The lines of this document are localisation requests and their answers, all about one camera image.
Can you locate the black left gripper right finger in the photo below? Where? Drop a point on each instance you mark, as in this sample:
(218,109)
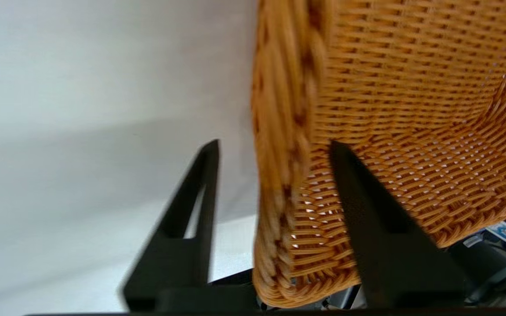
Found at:
(389,254)

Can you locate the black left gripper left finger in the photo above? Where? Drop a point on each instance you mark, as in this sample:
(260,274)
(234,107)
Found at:
(178,263)

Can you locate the orange woven wicker basket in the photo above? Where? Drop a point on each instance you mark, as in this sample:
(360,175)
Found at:
(411,87)

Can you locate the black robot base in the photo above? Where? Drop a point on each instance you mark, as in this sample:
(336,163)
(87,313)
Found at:
(486,267)

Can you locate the white and blue label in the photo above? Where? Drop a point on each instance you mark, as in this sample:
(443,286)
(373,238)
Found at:
(504,231)

